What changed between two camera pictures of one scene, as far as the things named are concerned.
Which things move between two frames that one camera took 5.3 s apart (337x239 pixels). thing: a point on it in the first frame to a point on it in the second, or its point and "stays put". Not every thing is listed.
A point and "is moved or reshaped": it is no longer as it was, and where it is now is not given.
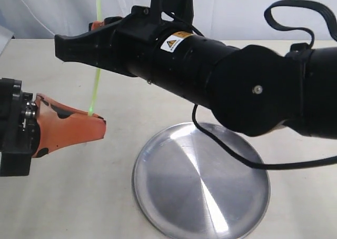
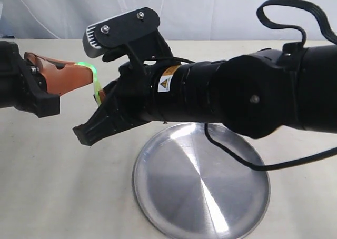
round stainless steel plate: (186, 186) stays put
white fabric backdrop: (225, 12) stays put
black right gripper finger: (119, 46) to (116, 113)
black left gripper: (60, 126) to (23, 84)
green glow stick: (95, 90) is moved or reshaped
